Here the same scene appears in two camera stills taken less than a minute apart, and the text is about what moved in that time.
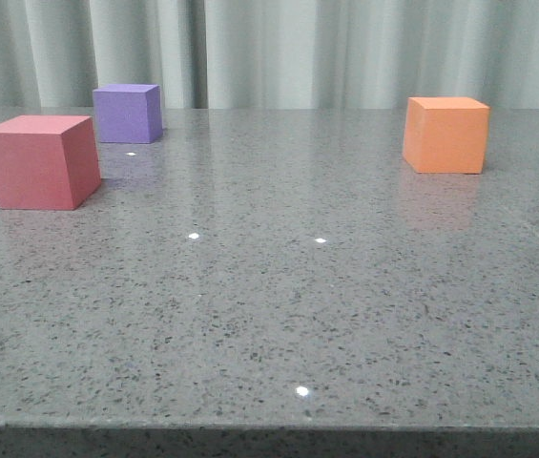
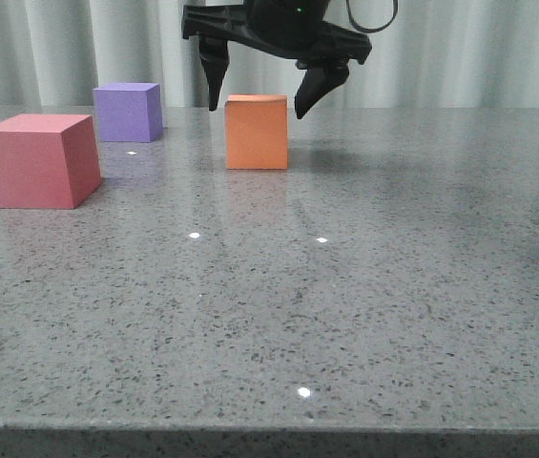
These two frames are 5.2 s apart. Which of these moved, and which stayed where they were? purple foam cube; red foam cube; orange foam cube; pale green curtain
Moved: orange foam cube
Stayed: pale green curtain; red foam cube; purple foam cube
